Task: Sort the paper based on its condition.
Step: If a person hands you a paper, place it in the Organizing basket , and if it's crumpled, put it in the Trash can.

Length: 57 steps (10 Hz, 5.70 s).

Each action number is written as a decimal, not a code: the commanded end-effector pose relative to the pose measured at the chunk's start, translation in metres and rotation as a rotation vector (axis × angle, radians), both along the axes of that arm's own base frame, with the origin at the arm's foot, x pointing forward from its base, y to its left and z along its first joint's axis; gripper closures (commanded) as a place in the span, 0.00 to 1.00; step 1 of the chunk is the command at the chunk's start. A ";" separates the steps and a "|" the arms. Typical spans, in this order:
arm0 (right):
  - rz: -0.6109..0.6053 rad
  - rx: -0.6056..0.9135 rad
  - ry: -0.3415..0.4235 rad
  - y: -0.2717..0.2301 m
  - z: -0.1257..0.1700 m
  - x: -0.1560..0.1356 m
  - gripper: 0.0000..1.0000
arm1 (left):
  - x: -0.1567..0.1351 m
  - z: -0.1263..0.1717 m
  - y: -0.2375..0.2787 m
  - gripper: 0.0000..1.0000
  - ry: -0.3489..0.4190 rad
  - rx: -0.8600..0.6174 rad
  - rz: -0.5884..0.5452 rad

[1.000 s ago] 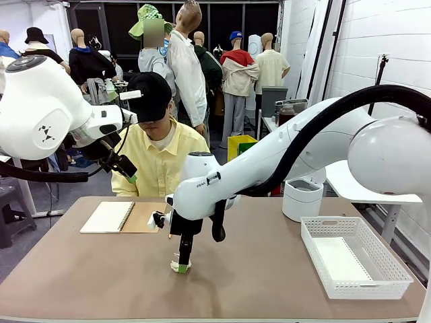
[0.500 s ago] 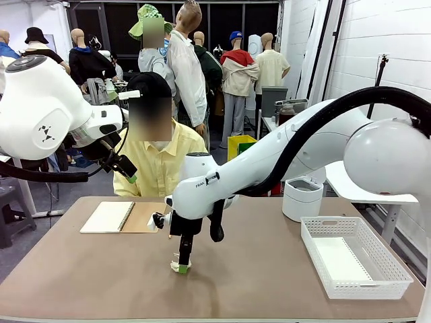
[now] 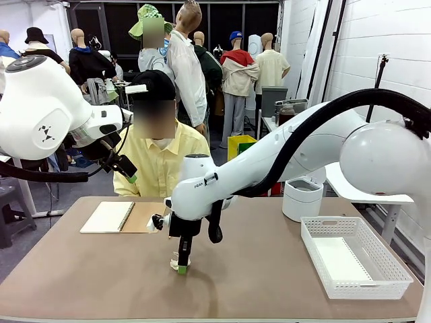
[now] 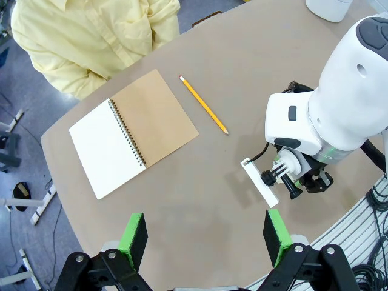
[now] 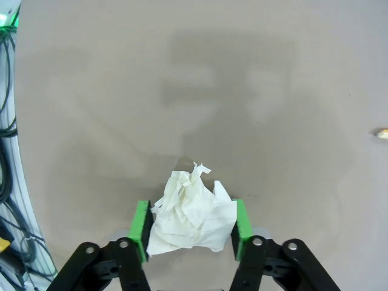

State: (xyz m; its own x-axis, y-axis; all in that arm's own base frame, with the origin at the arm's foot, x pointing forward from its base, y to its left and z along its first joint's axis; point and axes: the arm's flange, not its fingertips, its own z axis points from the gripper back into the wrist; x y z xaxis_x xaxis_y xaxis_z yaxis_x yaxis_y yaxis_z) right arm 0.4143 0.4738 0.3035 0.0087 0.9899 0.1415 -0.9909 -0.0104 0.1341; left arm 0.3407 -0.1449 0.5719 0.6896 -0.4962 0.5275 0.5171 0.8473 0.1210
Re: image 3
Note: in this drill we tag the white perforated plastic basket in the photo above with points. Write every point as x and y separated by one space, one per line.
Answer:
336 289

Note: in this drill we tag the background person white shirt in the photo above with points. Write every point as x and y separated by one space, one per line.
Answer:
117 69

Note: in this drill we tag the metal tray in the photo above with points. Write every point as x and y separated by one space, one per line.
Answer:
296 101

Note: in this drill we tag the green recycling bag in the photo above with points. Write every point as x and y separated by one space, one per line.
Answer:
245 148

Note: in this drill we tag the large white table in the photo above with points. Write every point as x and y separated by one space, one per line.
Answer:
353 196

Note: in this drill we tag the mannequin in black white top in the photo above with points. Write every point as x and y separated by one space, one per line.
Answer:
43 50

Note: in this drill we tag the mannequin in blue white top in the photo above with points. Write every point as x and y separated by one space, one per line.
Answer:
6 50

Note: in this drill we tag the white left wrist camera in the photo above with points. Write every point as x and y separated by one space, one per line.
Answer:
127 115

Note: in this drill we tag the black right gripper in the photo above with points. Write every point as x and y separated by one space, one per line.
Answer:
185 227

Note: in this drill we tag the small grey background table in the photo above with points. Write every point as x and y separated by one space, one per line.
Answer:
123 82

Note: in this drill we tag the mannequin in red beige jacket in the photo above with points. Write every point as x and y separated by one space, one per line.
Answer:
239 77

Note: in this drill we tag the white paper sheet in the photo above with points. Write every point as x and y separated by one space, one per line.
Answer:
341 259

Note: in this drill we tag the white round trash can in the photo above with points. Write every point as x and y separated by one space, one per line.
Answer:
301 202

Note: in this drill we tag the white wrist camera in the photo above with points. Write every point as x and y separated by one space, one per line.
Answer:
127 115
154 226

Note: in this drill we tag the tall mannequin in white shirt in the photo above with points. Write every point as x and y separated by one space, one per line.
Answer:
187 67

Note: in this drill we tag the mannequin in black hoodie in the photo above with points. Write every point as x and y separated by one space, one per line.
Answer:
89 64

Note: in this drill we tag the blue cap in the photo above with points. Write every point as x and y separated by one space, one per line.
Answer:
236 35

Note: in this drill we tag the spiral notebook brown cover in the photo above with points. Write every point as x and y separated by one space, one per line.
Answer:
107 217

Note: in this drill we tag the white paper ball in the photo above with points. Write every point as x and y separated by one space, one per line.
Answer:
174 265

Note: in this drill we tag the mannequin in grey top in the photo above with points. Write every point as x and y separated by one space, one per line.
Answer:
153 62

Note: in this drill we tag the grey plastic stool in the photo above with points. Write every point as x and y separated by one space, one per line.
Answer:
13 215

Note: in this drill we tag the white desk frame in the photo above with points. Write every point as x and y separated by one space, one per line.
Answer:
28 195

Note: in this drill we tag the person in yellow shirt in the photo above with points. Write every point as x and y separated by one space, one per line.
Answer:
158 165

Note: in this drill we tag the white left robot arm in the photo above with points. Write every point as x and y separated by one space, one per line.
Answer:
40 101

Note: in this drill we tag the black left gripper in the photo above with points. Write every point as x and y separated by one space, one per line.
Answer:
99 146

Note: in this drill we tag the black baseball cap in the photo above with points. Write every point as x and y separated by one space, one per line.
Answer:
155 79

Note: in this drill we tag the small white side table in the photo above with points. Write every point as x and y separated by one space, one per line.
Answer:
267 122

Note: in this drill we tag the jar of brown liquid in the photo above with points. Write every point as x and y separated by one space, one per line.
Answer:
286 116

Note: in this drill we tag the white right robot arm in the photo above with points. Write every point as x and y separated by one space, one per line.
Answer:
303 151

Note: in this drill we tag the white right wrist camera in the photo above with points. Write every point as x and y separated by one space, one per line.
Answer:
154 226

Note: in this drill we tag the black bucket hat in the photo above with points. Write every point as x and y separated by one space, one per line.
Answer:
35 35

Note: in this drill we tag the black tripod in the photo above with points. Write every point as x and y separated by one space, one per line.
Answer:
378 74

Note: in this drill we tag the yellow recycling bag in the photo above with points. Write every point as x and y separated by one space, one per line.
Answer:
235 148

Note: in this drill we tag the mannequin in dark green jacket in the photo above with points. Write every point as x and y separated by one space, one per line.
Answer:
208 67

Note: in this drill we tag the white oval appliance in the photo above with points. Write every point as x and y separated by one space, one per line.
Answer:
255 45

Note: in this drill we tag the green checked sun hat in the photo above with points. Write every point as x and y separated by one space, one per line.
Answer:
148 15

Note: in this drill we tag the mannequin in cream shirt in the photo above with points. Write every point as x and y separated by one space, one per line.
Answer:
272 67

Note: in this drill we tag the grey bin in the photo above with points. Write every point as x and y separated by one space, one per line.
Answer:
272 97

